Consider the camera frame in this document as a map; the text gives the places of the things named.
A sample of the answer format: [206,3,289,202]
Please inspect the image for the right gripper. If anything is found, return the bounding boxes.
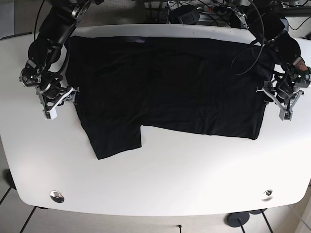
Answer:
[36,86,80,113]

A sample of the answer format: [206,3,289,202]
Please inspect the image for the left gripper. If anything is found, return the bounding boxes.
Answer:
[256,81,304,111]

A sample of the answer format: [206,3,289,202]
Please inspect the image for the black T-shirt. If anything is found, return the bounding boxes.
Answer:
[66,36,275,159]

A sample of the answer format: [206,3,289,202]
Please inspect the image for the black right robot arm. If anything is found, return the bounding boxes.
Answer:
[19,0,91,119]

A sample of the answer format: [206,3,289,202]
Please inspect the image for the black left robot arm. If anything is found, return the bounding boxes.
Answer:
[227,0,311,120]

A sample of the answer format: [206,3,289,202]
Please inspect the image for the left silver table grommet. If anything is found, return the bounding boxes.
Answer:
[50,190,65,203]

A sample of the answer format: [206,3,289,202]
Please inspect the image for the silver table grommet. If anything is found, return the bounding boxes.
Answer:
[260,189,274,202]
[50,190,65,203]

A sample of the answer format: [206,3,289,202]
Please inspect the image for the right silver table grommet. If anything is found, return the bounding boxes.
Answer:
[260,189,274,202]

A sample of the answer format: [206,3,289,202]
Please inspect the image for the black power adapter box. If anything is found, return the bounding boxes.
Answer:
[168,4,200,25]

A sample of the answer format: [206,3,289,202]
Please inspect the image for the black round stand base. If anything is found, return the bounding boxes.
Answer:
[225,212,250,228]

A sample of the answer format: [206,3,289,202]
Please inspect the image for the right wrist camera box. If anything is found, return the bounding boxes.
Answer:
[44,109,57,120]

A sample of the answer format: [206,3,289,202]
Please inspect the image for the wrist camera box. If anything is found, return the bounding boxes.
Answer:
[279,109,293,121]
[44,109,57,120]

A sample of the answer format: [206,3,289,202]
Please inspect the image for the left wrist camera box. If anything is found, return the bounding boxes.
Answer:
[279,109,293,121]

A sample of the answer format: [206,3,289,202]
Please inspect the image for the tangled black cables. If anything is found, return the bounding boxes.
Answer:
[143,0,311,34]

